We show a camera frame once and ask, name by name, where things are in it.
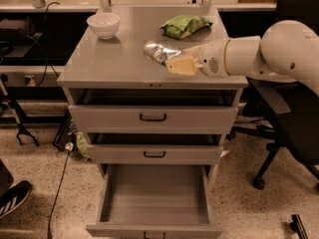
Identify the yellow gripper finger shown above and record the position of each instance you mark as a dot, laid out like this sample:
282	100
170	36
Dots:
186	65

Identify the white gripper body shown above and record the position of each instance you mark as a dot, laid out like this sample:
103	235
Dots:
211	59

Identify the silver redbull can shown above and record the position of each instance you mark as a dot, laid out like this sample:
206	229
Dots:
161	52

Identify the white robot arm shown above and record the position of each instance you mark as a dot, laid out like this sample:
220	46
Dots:
288	51

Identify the grey drawer cabinet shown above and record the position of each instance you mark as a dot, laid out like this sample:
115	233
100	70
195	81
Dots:
119	63

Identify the grey top drawer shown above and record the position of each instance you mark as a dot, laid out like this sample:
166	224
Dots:
153	111

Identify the grey drawer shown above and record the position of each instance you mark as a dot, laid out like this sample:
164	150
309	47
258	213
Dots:
143	148
153	111
155	202

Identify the grey middle drawer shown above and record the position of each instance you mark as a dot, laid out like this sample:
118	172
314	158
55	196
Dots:
143	148

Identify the grey bottom drawer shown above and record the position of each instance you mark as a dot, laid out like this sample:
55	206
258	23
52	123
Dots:
155	202

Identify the green chip bag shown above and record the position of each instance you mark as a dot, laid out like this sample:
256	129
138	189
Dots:
183	26

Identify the white bowl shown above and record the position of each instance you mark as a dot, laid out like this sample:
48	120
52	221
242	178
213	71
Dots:
104	25

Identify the black office chair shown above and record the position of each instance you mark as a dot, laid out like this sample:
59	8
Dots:
292	110

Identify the green bag on floor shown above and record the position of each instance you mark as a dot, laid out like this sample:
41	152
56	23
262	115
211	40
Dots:
77	146

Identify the black tripod stand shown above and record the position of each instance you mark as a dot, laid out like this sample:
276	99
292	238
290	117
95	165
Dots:
16	111

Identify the black bar on floor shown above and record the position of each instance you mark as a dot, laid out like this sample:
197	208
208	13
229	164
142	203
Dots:
297	226

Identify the black striped shoe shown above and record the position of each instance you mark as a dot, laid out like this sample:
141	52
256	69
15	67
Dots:
14	197

